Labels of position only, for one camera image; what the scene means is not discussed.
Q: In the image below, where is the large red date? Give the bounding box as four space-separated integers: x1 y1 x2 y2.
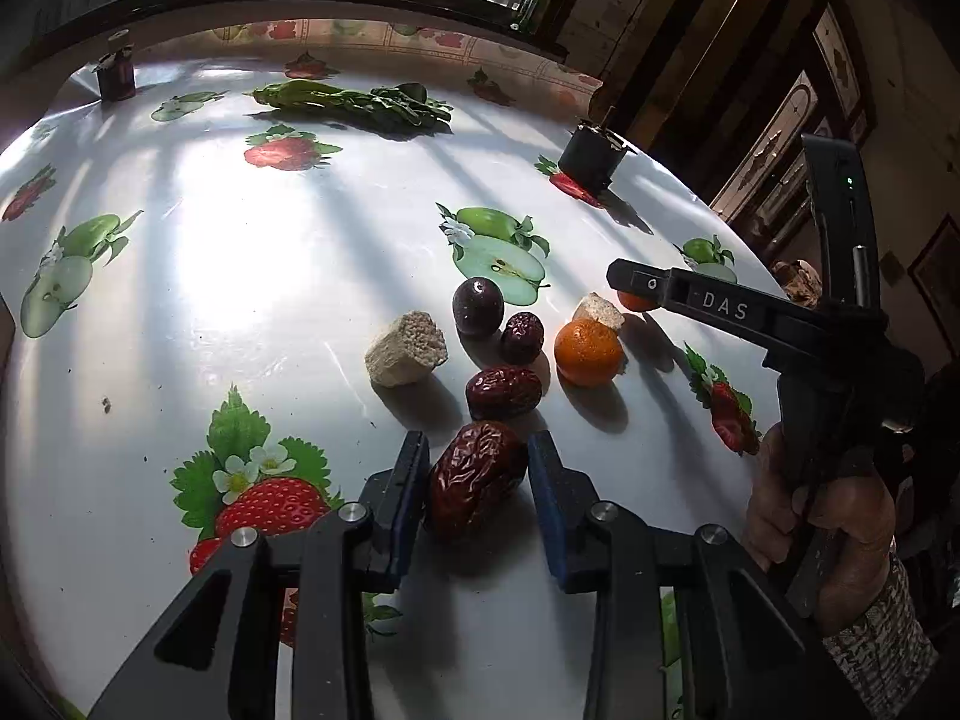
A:
425 421 529 543

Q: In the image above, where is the patterned right sleeve forearm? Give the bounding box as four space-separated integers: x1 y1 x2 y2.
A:
823 553 939 718

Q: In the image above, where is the person's right hand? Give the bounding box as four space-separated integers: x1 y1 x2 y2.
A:
743 424 895 635

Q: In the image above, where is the middle red date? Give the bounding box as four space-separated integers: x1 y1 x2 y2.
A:
466 366 544 421

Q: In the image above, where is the near orange tangerine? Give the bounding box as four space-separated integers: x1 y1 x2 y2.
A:
553 319 625 388

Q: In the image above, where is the orange tangerine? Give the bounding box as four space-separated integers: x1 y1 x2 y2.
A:
553 319 625 388
617 291 659 312

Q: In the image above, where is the wooden door with glass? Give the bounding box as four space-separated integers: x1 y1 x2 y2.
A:
711 0 877 263

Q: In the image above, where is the small red date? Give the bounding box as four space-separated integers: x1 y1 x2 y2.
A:
500 312 545 366

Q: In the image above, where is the far orange tangerine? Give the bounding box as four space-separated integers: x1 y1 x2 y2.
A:
617 291 659 312

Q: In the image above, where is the dark purple plum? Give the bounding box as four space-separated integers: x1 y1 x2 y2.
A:
452 277 505 338

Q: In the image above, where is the fruit print tablecloth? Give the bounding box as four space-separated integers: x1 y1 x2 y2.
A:
2 21 775 712

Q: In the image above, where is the black cup with stick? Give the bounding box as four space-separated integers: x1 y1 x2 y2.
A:
558 119 636 195

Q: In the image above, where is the green leafy vegetable bunch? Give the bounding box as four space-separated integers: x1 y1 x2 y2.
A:
249 80 452 135

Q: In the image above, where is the green bottle on sill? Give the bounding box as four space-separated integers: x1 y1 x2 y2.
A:
511 0 539 32

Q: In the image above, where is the dark glass jar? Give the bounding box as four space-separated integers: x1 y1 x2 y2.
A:
94 29 137 103

